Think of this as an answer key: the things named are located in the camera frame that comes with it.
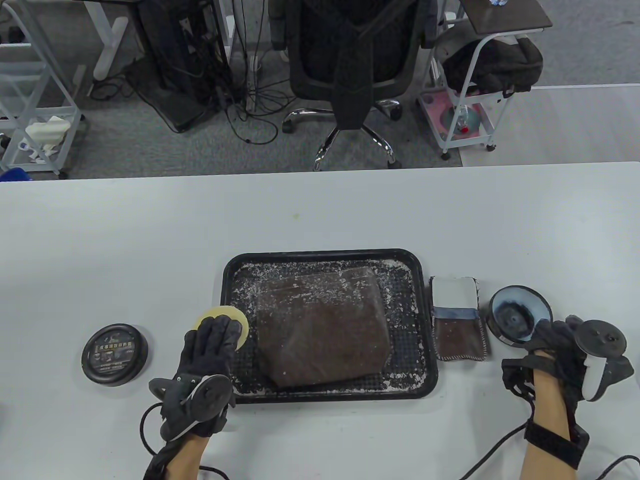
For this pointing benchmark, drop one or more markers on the pink cart shelf mat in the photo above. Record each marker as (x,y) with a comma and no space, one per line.
(435,107)

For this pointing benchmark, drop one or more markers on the clear bottle with red cap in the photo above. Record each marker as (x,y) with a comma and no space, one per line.
(465,120)

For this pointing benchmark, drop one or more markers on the person's left hand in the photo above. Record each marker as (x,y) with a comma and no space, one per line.
(210,345)

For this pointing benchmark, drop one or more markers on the white foam block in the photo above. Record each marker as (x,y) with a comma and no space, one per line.
(47,130)

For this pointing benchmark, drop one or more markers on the white power strip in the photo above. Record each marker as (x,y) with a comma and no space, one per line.
(253,80)

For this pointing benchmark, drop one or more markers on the person's right forearm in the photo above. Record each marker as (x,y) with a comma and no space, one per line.
(550,410)

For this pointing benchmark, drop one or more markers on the white rolling cart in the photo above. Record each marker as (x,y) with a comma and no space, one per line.
(467,143)

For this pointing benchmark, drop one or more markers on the black plastic tray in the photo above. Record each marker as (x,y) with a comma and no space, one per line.
(405,280)

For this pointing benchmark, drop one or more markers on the yellow round sponge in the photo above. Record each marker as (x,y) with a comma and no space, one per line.
(235,315)

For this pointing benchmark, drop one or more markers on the black white tracking controller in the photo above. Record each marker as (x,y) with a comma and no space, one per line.
(212,395)
(600,340)

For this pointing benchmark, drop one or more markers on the white and brown applicator pad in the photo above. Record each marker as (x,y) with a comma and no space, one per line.
(452,295)

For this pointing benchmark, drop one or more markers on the white metal shelf rack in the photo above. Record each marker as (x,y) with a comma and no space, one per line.
(20,52)

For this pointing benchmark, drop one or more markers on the blue object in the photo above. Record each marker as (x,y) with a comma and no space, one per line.
(12,175)

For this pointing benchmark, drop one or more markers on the black mesh office chair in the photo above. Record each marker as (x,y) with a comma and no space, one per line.
(350,50)

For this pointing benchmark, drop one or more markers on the brown leather bag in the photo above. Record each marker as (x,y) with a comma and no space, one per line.
(325,330)

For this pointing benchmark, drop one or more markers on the black round jar lid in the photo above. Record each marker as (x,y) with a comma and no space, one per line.
(115,352)

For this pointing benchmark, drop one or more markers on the black backpack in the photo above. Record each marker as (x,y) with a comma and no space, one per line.
(490,62)

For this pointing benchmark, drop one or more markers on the black leather care cream jar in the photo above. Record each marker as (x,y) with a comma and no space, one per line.
(520,315)

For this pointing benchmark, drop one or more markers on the person's right hand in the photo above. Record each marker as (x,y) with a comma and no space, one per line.
(555,335)

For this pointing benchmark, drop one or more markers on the white desk leg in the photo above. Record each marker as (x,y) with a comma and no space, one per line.
(107,50)

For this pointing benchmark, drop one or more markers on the black computer tower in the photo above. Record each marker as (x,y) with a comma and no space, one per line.
(170,50)

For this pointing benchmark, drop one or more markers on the person's left forearm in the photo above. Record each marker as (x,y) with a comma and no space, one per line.
(185,457)

